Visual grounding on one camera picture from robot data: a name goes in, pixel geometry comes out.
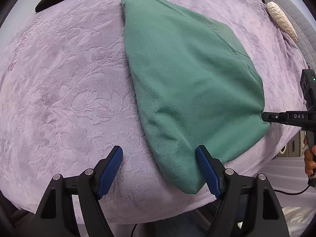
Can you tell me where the green work jacket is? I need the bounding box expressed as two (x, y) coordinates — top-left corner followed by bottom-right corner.
(121, 0), (270, 194)

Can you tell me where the person's right hand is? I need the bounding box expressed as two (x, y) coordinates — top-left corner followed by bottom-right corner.
(304, 136), (316, 177)

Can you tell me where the grey quilted headboard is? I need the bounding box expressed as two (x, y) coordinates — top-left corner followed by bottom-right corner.
(265, 0), (315, 69)

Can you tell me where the purple embossed bed blanket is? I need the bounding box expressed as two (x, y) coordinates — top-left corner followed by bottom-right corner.
(1, 0), (307, 224)

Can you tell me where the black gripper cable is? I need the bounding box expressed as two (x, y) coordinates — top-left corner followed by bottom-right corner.
(273, 183), (312, 195)

